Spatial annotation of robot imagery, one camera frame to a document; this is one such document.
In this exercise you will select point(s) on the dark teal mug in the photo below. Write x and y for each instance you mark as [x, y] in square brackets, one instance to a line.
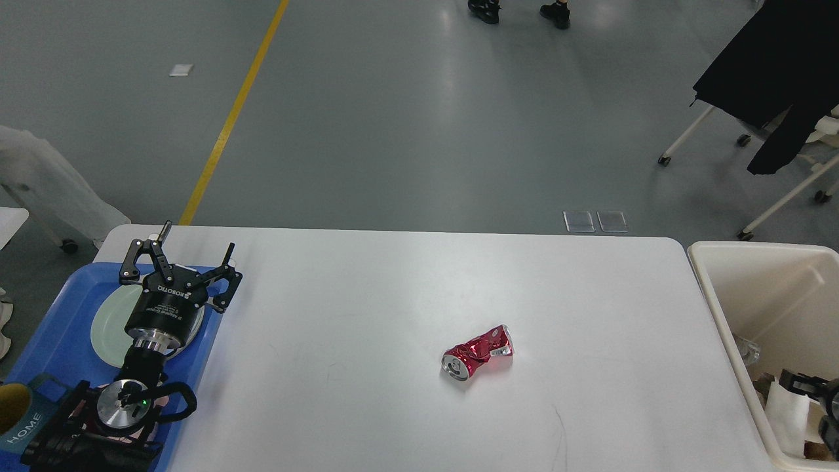
[26, 408]

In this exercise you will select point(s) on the green plate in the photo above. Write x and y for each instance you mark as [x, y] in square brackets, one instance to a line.
[107, 335]

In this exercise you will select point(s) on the person in light trousers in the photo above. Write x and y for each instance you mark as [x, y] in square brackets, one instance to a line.
[47, 185]

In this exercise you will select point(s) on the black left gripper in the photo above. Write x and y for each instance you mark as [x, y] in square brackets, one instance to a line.
[165, 311]

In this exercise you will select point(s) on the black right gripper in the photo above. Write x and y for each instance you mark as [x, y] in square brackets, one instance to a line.
[813, 387]

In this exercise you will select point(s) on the black jacket on chair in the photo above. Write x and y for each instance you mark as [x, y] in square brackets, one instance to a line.
[782, 62]

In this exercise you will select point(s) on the beige plastic bin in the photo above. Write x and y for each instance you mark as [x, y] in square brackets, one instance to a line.
[783, 297]

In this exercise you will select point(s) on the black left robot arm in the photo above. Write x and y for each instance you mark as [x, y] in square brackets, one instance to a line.
[65, 445]

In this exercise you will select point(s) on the foil wrapper with napkin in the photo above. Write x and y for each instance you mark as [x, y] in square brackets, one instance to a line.
[748, 350]

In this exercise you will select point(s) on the foil bag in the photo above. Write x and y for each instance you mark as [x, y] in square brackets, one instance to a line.
[762, 386]

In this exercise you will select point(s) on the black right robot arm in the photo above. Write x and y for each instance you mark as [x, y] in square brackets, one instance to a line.
[828, 430]

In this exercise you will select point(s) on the blue plastic tray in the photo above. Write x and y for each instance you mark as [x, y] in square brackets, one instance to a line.
[61, 346]

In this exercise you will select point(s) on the crushed red soda can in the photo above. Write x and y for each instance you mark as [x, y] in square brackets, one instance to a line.
[462, 361]

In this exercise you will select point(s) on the white paper cup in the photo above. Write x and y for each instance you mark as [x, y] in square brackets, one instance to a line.
[787, 414]

